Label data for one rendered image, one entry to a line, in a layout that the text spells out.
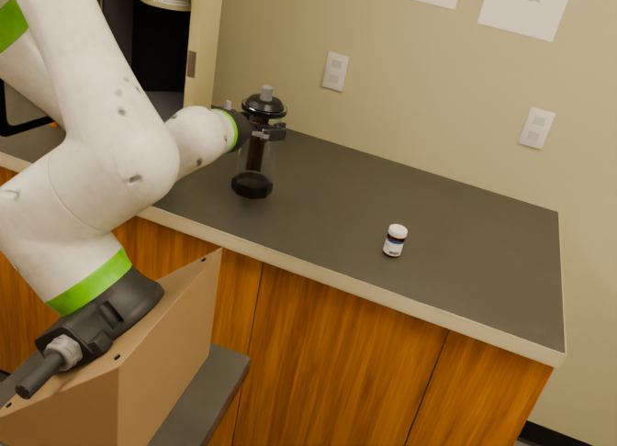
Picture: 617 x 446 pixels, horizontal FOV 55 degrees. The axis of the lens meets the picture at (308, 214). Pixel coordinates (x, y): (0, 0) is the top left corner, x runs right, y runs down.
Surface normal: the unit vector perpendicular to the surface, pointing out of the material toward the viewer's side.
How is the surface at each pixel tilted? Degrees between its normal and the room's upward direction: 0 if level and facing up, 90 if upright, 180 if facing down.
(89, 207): 96
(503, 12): 90
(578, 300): 90
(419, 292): 0
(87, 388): 90
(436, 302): 0
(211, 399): 0
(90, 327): 36
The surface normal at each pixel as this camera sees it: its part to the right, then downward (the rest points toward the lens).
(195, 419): 0.18, -0.85
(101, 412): -0.29, 0.44
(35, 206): -0.21, 0.19
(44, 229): -0.02, 0.52
